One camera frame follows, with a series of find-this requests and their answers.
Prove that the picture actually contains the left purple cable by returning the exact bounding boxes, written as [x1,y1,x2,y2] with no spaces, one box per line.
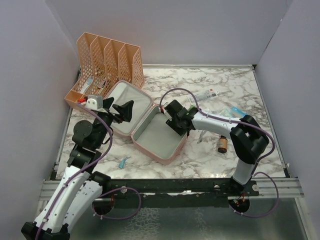
[34,102,143,240]

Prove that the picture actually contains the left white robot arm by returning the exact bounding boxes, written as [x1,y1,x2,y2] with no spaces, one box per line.
[21,94,134,240]

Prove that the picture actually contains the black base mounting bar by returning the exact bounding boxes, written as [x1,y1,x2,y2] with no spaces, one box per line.
[92,173,259,214]

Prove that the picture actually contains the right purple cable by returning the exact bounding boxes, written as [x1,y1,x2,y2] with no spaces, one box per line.
[159,88,280,218]

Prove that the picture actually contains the orange mesh file organizer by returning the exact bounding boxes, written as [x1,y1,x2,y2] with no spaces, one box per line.
[64,32,145,109]

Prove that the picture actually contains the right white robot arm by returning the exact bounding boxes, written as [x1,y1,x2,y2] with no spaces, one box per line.
[160,100,270,196]

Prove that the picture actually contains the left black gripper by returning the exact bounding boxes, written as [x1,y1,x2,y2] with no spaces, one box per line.
[94,96,134,148]

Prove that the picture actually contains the purple cable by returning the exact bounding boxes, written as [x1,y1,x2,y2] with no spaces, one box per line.
[159,88,280,218]
[34,102,143,240]

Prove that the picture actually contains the blue item plastic bag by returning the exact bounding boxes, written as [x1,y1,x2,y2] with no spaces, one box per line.
[231,106,246,118]

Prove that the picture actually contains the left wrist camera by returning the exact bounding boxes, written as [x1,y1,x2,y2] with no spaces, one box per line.
[84,94,103,111]

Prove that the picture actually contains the metal scissors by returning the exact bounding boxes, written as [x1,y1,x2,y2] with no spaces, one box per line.
[197,130,206,144]

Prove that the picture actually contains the pink medicine kit case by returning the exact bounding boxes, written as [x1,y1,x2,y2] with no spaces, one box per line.
[107,81,188,165]

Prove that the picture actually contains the alcohol wipes plastic bag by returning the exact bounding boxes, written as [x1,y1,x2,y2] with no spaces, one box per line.
[219,106,237,118]

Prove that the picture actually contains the brown bottle orange cap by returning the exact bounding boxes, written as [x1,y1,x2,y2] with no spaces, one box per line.
[217,135,228,154]

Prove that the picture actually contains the white gauze packet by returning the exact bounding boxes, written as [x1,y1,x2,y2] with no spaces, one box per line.
[204,108,221,116]

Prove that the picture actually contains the white tube in organizer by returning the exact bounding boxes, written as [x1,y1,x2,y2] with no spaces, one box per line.
[80,76,93,94]

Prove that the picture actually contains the long white packaged strip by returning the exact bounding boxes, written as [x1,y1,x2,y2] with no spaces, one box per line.
[193,88,219,104]

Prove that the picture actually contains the small teal plastic piece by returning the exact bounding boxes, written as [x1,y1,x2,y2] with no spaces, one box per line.
[118,156,130,169]

